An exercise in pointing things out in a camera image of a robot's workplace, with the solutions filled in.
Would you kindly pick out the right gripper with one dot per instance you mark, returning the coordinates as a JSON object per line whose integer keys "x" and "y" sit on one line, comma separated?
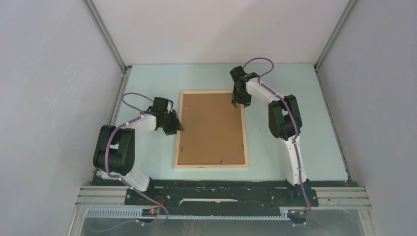
{"x": 235, "y": 99}

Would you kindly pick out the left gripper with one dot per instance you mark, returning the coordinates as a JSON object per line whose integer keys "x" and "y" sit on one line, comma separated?
{"x": 176, "y": 125}

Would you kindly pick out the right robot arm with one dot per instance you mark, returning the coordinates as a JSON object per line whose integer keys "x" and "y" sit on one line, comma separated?
{"x": 284, "y": 120}

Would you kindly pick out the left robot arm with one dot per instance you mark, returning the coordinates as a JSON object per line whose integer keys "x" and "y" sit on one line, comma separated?
{"x": 115, "y": 149}

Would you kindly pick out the left corner metal profile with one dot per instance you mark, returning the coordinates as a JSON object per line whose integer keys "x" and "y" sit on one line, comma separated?
{"x": 97, "y": 19}

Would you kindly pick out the corner metal profile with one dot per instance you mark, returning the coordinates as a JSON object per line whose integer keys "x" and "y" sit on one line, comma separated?
{"x": 335, "y": 33}
{"x": 97, "y": 19}

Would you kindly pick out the right corner metal profile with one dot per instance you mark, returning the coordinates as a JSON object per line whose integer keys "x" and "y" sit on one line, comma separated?
{"x": 335, "y": 33}

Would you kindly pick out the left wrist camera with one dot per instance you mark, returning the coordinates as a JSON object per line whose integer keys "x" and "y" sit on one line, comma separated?
{"x": 162, "y": 105}

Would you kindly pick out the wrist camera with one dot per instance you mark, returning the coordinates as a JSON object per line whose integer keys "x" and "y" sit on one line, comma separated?
{"x": 238, "y": 74}
{"x": 162, "y": 105}

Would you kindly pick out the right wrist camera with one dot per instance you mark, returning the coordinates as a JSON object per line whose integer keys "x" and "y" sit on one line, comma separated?
{"x": 238, "y": 74}

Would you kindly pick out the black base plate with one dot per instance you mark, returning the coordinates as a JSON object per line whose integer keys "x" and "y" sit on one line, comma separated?
{"x": 233, "y": 209}

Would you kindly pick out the white cable duct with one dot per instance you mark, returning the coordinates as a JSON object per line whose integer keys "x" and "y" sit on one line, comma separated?
{"x": 139, "y": 213}

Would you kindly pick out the aluminium rail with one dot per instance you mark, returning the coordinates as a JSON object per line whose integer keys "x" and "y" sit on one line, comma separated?
{"x": 323, "y": 197}

